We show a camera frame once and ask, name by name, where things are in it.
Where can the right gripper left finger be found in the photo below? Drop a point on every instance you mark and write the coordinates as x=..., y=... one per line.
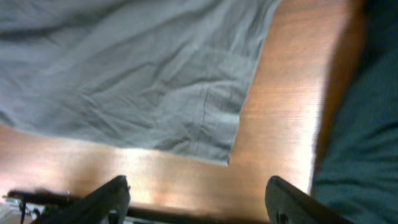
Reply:
x=109, y=202

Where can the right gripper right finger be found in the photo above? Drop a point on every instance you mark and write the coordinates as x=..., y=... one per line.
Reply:
x=286, y=204

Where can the grey shorts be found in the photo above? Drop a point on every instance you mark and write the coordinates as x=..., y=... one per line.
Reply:
x=166, y=75

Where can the dark navy garment pile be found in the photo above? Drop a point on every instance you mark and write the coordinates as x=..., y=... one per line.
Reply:
x=357, y=179

